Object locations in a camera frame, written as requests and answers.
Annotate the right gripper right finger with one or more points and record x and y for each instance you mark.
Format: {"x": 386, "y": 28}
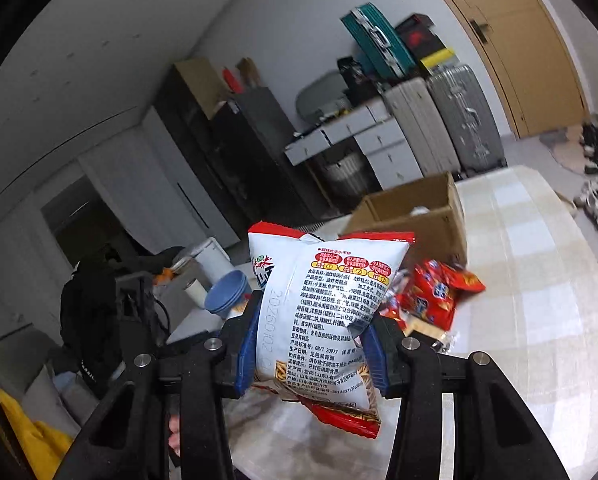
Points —
{"x": 495, "y": 434}

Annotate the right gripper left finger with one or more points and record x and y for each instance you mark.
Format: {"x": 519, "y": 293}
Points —
{"x": 126, "y": 437}

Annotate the red cone chips bag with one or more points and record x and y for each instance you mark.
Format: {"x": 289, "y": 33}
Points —
{"x": 433, "y": 291}

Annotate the white red snack bag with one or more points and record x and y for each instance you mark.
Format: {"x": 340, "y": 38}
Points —
{"x": 319, "y": 296}

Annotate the person's left hand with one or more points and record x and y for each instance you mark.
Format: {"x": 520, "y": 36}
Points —
{"x": 174, "y": 440}

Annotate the small white cup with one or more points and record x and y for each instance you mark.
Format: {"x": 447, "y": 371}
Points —
{"x": 195, "y": 291}

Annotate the stacked blue bowls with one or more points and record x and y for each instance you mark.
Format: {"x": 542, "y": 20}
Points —
{"x": 229, "y": 296}

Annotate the white kettle jug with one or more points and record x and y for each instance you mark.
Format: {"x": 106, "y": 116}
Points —
{"x": 213, "y": 260}

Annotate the checkered tablecloth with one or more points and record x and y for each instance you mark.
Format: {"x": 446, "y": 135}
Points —
{"x": 537, "y": 318}

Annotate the black refrigerator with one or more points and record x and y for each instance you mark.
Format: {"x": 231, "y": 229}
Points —
{"x": 251, "y": 132}

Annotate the SF cardboard box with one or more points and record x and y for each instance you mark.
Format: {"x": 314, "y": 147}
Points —
{"x": 429, "y": 207}

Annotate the woven laundry basket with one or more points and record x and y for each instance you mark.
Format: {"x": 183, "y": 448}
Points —
{"x": 348, "y": 176}

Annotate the grey oval mirror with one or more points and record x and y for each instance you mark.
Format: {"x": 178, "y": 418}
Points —
{"x": 325, "y": 97}

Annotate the white drawer desk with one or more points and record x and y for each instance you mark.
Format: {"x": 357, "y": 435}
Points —
{"x": 378, "y": 136}

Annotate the silver aluminium suitcase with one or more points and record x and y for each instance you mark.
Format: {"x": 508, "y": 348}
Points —
{"x": 467, "y": 116}

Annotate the beige suitcase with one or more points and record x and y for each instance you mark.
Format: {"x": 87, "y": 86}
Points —
{"x": 413, "y": 108}

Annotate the teal suitcase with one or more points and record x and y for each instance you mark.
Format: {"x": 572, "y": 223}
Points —
{"x": 379, "y": 42}

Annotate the wooden door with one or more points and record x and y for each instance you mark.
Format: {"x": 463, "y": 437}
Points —
{"x": 528, "y": 60}

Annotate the stacked shoe boxes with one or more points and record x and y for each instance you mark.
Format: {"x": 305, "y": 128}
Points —
{"x": 417, "y": 34}

